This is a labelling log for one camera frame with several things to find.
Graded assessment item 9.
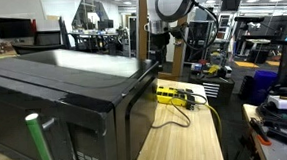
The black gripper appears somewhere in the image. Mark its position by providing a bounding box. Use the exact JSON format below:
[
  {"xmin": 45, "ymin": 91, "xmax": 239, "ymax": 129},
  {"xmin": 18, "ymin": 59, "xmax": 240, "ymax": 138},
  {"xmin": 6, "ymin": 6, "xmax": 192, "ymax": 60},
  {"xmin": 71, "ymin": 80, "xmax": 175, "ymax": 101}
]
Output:
[{"xmin": 149, "ymin": 31, "xmax": 173, "ymax": 67}]

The dark background workbench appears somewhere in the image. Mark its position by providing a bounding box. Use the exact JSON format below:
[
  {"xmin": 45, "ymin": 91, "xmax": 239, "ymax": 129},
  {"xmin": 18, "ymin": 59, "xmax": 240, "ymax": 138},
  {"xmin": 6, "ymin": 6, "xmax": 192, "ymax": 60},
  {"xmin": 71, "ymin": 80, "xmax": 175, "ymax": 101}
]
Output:
[{"xmin": 67, "ymin": 28, "xmax": 130, "ymax": 59}]

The black bar tool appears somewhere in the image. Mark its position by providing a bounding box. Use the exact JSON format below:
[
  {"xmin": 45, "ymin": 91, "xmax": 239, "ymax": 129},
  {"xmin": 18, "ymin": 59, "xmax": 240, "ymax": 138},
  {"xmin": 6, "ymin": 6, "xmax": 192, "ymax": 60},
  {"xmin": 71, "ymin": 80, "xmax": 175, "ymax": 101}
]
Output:
[{"xmin": 266, "ymin": 126, "xmax": 287, "ymax": 151}]

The black monitor beside red object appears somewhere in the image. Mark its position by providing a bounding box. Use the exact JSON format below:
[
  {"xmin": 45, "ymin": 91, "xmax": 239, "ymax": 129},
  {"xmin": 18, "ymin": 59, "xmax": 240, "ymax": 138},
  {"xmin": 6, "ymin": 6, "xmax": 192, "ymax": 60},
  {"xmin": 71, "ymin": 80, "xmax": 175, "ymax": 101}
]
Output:
[{"xmin": 0, "ymin": 15, "xmax": 35, "ymax": 41}]

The red object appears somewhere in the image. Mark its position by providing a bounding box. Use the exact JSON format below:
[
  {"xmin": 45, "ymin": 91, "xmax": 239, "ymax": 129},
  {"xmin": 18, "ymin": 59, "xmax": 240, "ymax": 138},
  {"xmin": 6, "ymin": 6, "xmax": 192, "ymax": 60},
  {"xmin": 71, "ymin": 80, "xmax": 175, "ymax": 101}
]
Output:
[{"xmin": 30, "ymin": 18, "xmax": 38, "ymax": 35}]

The black ceiling speaker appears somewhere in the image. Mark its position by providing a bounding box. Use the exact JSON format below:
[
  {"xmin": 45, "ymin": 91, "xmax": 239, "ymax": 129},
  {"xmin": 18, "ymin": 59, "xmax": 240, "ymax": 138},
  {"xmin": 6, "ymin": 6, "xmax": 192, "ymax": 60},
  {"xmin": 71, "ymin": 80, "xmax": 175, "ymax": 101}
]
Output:
[{"xmin": 220, "ymin": 0, "xmax": 242, "ymax": 13}]

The black cabinet with white vents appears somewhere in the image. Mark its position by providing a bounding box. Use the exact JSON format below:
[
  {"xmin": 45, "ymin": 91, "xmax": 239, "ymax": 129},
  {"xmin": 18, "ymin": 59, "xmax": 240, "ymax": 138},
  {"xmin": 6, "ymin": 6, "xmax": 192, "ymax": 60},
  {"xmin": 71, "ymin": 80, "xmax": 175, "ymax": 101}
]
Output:
[{"xmin": 187, "ymin": 69, "xmax": 237, "ymax": 109}]

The blue and white item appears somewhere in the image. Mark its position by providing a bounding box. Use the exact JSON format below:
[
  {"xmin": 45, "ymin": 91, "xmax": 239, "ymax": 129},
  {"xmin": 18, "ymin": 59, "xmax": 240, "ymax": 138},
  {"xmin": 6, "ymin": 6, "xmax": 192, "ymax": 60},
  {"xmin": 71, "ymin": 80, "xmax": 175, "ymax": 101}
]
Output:
[{"xmin": 191, "ymin": 61, "xmax": 204, "ymax": 73}]

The black microwave oven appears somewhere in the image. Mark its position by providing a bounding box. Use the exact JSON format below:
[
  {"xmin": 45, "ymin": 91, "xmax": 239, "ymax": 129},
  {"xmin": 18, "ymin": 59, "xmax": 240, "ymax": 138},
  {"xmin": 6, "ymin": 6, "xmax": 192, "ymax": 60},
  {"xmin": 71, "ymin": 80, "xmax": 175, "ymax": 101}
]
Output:
[{"xmin": 0, "ymin": 42, "xmax": 165, "ymax": 160}]

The yellow floor mat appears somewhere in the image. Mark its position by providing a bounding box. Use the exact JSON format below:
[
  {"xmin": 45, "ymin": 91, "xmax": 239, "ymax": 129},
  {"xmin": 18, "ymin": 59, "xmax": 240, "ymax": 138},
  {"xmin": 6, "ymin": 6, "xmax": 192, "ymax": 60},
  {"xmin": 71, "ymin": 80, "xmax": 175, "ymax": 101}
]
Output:
[
  {"xmin": 234, "ymin": 59, "xmax": 260, "ymax": 70},
  {"xmin": 266, "ymin": 59, "xmax": 281, "ymax": 68}
]

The small white object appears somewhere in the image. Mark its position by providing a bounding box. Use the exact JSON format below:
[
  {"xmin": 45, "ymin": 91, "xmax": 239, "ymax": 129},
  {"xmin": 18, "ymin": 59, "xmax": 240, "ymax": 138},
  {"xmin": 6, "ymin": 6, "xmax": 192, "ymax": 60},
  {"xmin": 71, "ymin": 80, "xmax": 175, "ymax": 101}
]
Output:
[{"xmin": 223, "ymin": 65, "xmax": 234, "ymax": 79}]

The orange-handled tool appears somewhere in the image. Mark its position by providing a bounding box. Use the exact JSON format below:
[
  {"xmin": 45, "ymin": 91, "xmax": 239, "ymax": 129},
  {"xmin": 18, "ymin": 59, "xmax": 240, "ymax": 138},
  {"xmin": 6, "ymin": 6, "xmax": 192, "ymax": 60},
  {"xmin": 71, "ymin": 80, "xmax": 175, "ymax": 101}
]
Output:
[{"xmin": 249, "ymin": 115, "xmax": 273, "ymax": 148}]

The black cable pile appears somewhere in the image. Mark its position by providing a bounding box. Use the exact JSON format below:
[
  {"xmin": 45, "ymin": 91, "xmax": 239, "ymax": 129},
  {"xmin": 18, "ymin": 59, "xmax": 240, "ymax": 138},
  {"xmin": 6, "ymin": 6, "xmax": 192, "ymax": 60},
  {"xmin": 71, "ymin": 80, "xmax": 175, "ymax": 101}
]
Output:
[{"xmin": 255, "ymin": 100, "xmax": 287, "ymax": 133}]

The yellow power strip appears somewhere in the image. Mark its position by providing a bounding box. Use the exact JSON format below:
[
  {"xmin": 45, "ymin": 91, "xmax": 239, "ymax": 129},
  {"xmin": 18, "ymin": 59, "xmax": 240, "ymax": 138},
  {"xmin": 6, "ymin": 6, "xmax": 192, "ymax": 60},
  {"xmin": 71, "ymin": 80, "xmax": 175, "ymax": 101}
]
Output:
[{"xmin": 155, "ymin": 83, "xmax": 197, "ymax": 113}]

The black equipment rack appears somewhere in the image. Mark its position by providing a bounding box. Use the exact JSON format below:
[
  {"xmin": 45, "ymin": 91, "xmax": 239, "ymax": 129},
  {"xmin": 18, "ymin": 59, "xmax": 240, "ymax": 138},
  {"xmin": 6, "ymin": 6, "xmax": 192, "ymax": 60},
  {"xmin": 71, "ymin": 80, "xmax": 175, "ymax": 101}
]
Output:
[{"xmin": 183, "ymin": 19, "xmax": 217, "ymax": 64}]

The green pole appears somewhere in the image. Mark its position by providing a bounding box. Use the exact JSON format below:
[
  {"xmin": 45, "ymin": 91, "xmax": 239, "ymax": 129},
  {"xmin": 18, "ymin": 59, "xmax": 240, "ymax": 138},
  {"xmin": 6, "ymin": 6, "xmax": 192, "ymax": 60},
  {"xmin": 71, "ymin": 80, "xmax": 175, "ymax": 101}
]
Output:
[{"xmin": 24, "ymin": 111, "xmax": 57, "ymax": 160}]

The grey power cable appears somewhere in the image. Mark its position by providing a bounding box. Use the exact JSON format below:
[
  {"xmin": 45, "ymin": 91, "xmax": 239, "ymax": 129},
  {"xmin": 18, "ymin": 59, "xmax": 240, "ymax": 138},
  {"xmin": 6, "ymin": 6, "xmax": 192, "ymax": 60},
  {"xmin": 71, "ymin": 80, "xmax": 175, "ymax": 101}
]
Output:
[{"xmin": 148, "ymin": 85, "xmax": 210, "ymax": 131}]

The white box device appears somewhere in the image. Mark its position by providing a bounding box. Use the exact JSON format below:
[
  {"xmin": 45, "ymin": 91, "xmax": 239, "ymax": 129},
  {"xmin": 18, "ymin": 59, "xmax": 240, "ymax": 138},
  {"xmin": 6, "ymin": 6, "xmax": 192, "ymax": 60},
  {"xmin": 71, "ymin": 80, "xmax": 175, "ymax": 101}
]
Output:
[{"xmin": 267, "ymin": 93, "xmax": 287, "ymax": 113}]

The yellow tool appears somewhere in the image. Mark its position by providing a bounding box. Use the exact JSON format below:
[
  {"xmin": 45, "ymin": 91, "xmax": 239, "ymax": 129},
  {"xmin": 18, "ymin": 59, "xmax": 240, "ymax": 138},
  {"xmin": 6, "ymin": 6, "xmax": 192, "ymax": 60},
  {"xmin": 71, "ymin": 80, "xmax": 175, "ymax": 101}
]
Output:
[{"xmin": 207, "ymin": 63, "xmax": 221, "ymax": 75}]

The blue bin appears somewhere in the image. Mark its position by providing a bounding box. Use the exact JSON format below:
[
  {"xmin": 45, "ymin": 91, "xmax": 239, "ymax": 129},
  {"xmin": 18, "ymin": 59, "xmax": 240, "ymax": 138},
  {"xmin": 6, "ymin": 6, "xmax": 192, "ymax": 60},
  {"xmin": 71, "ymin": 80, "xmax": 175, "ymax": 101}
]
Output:
[{"xmin": 249, "ymin": 69, "xmax": 280, "ymax": 105}]

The black bin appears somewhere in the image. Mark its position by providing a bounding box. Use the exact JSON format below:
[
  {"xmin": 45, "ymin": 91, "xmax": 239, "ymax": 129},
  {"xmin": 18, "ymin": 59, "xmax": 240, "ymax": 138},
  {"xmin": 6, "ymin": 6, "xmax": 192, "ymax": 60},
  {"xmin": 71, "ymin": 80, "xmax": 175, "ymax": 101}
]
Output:
[{"xmin": 237, "ymin": 74, "xmax": 256, "ymax": 101}]

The black floor crate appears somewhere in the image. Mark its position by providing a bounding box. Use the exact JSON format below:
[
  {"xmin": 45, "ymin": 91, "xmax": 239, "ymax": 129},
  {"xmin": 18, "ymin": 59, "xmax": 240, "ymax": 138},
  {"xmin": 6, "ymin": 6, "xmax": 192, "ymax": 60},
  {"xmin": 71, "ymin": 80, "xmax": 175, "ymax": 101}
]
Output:
[{"xmin": 247, "ymin": 47, "xmax": 271, "ymax": 66}]

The white shelf frame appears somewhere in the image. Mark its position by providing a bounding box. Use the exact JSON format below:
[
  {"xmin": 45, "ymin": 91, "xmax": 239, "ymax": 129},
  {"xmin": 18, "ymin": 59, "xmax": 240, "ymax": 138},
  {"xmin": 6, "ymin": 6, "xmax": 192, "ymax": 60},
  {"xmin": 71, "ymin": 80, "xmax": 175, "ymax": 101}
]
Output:
[{"xmin": 217, "ymin": 12, "xmax": 236, "ymax": 43}]

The yellow power strip cord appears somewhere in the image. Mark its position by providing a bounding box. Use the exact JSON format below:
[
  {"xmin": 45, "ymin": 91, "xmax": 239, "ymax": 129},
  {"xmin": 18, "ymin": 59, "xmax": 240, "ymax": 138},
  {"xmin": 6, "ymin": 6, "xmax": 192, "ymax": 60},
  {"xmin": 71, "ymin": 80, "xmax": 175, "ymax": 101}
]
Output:
[{"xmin": 194, "ymin": 98, "xmax": 223, "ymax": 143}]

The black stand machine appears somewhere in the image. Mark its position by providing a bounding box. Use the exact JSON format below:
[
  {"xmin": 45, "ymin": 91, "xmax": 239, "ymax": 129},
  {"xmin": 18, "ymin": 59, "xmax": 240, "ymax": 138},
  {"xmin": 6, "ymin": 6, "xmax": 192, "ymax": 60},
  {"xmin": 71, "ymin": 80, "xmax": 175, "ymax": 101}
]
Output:
[{"xmin": 234, "ymin": 13, "xmax": 269, "ymax": 57}]

